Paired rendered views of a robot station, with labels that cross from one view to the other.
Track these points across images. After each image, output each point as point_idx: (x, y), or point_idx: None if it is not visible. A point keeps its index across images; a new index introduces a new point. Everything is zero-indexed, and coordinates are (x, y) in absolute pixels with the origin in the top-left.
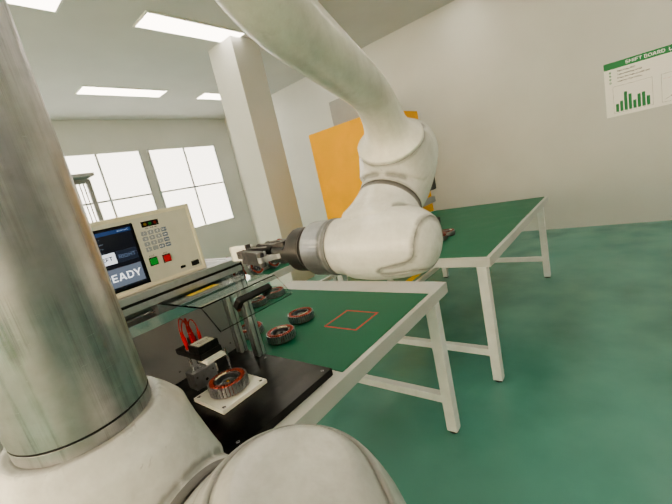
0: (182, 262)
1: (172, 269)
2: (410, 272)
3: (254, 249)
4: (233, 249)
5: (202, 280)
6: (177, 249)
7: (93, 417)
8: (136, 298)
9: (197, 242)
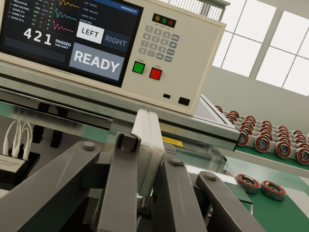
0: (169, 91)
1: (152, 90)
2: None
3: (107, 176)
4: (137, 119)
5: (173, 127)
6: (174, 72)
7: None
8: (88, 93)
9: (203, 80)
